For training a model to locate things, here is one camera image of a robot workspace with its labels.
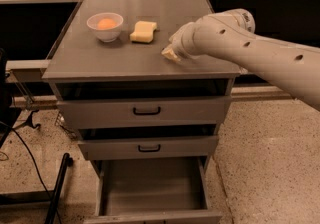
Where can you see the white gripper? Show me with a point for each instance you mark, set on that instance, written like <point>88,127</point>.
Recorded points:
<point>180,43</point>

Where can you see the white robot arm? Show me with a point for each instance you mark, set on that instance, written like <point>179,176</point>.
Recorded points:
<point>229,35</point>

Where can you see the grey top drawer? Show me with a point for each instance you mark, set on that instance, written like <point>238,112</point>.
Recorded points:
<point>110,104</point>

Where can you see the grey drawer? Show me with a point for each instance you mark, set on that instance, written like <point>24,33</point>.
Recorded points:
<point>122,143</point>
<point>153,191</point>
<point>110,104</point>

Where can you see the grey drawer cabinet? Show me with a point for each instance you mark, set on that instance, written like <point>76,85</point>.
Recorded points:
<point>82,58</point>

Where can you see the grey middle drawer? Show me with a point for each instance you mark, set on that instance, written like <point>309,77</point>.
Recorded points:
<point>122,143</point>

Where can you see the grey bottom drawer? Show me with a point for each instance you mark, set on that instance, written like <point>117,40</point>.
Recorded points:
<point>153,191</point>

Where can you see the yellow sponge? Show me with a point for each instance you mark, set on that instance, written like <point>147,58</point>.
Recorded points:
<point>143,32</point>

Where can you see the white bowl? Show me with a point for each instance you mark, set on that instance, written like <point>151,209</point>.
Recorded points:
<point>106,35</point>

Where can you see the orange fruit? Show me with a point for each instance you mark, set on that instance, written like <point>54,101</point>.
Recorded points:
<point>106,23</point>

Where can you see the black pole stand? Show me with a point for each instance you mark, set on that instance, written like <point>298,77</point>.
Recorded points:
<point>54,201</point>

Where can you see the black top drawer handle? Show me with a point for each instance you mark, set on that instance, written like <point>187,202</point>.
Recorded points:
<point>146,112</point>

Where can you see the black drawer handle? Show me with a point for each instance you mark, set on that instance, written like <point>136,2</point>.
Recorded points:
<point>146,112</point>
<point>149,149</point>

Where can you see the black middle drawer handle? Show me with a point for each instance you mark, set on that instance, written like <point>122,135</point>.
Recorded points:
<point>149,149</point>

